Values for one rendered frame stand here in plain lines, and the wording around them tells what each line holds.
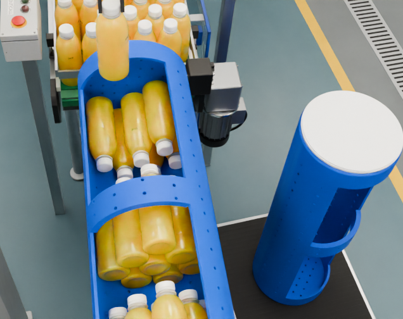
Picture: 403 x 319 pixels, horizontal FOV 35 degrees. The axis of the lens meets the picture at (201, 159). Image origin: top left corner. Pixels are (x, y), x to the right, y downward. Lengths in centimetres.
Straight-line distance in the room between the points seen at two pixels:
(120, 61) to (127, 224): 36
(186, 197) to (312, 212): 60
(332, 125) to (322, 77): 158
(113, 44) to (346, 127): 69
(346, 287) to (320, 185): 84
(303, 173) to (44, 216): 132
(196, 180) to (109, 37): 36
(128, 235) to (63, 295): 123
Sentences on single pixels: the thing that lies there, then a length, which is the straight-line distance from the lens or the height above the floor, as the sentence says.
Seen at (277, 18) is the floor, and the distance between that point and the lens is 356.
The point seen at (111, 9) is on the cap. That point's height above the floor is 145.
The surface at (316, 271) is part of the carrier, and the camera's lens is 249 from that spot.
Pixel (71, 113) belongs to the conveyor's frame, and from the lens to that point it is 245.
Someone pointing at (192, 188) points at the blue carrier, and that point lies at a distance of 135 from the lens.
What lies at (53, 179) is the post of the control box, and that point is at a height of 27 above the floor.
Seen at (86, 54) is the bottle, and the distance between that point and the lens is 184.
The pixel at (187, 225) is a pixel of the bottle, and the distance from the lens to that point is 138.
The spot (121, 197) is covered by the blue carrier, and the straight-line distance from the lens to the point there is 131.
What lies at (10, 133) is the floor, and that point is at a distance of 299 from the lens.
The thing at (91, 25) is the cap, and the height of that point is 110.
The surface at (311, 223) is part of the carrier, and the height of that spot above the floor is 75.
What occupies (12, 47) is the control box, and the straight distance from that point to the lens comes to 184.
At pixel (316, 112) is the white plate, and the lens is 175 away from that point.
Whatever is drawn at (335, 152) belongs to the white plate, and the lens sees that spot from 168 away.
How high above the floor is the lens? 234
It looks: 55 degrees down
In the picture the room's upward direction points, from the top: 8 degrees clockwise
